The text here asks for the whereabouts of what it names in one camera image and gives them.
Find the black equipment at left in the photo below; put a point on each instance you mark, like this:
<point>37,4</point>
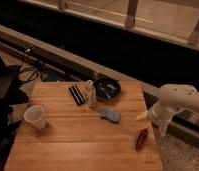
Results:
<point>10,94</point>

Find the small clear bottle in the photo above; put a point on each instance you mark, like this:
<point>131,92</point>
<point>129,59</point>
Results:
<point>90,93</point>

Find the dark red brown object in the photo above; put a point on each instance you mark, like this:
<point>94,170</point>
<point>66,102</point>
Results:
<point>141,139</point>

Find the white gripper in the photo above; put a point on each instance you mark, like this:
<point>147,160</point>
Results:
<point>159,115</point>

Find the black round bowl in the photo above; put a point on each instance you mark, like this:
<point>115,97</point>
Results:
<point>107,89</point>

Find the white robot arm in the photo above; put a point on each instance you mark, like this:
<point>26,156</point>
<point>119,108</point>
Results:
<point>172,99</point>

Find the wooden table board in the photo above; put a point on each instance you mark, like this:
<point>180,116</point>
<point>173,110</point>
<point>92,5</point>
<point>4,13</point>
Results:
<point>77,139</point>

